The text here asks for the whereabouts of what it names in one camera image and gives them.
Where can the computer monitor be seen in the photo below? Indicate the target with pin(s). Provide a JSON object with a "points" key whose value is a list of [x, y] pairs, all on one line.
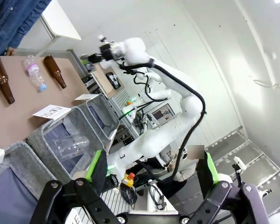
{"points": [[163, 112]]}

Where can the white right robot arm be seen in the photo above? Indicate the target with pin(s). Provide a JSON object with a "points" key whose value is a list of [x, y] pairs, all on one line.
{"points": [[140, 52]]}

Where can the yellow red emergency stop button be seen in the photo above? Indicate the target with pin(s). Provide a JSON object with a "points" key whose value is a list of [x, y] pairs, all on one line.
{"points": [[128, 179]]}

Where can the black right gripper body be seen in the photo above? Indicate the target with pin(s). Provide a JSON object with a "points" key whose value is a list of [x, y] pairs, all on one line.
{"points": [[105, 51]]}

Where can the white background table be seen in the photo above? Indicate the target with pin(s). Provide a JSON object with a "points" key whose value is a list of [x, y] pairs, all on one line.
{"points": [[60, 21]]}

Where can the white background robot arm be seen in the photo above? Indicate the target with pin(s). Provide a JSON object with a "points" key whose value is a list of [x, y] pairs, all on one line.
{"points": [[159, 94]]}

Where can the cardboard box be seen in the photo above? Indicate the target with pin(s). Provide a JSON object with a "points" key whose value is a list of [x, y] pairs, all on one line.
{"points": [[102, 80]]}

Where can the white camera on stand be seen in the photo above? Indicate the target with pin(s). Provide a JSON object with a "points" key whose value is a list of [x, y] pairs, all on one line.
{"points": [[240, 163]]}

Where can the seated person in background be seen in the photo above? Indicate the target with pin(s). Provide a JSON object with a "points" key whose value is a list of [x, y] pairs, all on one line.
{"points": [[189, 171]]}

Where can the large brown glass bottle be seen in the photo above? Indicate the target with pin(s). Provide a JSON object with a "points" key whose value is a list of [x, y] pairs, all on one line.
{"points": [[1, 77]]}

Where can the small brown glass bottle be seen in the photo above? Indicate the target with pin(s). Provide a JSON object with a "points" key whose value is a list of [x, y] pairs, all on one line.
{"points": [[54, 70]]}

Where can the black tray with white bits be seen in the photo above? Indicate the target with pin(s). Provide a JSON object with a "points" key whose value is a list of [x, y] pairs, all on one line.
{"points": [[113, 80]]}

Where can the person in denim shirt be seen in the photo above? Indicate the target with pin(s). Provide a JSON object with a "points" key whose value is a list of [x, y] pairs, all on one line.
{"points": [[9, 21]]}

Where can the person's hand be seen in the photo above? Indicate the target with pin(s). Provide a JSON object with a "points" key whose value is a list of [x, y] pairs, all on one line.
{"points": [[11, 51]]}

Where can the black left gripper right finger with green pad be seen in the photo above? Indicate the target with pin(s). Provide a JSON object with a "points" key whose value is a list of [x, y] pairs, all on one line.
{"points": [[220, 196]]}

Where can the clear plastic bottle pink label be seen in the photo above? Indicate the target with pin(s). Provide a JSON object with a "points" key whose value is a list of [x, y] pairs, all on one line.
{"points": [[34, 72]]}

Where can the clear plastic cup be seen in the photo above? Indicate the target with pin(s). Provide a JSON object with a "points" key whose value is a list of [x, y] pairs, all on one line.
{"points": [[71, 145]]}

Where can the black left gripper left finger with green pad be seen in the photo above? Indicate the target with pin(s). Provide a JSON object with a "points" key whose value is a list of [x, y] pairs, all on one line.
{"points": [[93, 186]]}

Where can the grey felt basket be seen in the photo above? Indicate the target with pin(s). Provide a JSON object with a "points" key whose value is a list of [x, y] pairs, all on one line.
{"points": [[38, 140], [100, 109], [21, 163]]}

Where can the white paper label plastic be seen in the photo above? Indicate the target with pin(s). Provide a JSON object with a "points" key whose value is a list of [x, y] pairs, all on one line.
{"points": [[51, 111]]}

